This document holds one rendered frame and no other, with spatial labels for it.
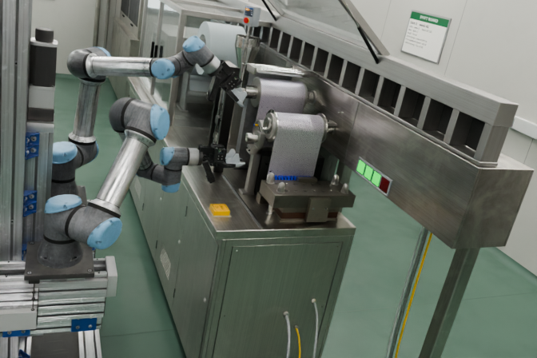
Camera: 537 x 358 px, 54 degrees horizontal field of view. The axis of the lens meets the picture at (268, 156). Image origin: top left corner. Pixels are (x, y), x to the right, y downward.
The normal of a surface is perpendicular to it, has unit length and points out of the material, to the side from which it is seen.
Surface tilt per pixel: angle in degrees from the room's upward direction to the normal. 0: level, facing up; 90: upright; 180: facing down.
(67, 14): 90
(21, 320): 90
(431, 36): 90
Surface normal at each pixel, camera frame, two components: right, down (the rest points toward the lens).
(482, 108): -0.91, -0.04
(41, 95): 0.34, 0.37
